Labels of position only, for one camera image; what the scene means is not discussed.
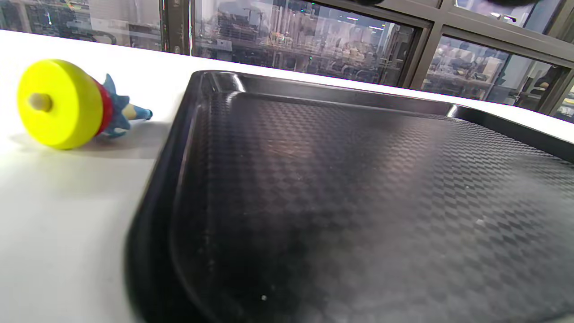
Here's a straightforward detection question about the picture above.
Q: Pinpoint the person's left hand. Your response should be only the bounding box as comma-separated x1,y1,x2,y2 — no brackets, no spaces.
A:
354,0,541,7

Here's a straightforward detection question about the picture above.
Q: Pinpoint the black textured tray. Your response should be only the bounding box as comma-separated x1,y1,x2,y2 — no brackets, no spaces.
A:
126,70,574,323

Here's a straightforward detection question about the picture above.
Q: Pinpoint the yellow top with blue star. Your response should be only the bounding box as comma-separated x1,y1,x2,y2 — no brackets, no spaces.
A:
17,59,153,150

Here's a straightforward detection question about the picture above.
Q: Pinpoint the dark metal window frame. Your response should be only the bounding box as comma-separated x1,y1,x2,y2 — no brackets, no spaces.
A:
159,0,574,122

